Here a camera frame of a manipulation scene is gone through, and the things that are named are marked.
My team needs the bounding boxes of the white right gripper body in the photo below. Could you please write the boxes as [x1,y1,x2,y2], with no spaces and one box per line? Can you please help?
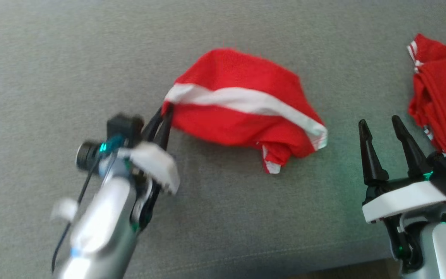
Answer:
[362,179,446,224]

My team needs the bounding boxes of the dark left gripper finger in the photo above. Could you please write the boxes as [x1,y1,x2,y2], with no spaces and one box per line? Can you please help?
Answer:
[142,107,164,142]
[156,110,174,152]

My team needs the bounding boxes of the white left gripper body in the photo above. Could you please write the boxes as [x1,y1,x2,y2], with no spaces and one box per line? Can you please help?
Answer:
[118,141,180,194]

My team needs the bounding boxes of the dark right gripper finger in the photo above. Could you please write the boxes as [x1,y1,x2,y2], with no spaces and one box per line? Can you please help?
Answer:
[391,115,432,179]
[359,119,389,186]

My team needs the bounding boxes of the red white-sleeved jersey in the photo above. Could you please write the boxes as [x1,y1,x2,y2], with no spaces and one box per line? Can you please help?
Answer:
[407,34,446,156]

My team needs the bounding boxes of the red shorts with white stripe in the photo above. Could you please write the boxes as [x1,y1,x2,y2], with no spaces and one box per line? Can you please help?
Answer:
[162,48,328,174]

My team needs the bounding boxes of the grey sofa seat cushion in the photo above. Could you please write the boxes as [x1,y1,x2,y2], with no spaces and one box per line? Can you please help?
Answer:
[0,0,446,279]

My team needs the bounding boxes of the left arm cable teal plug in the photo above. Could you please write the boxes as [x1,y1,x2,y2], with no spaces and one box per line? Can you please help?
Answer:
[51,136,125,274]

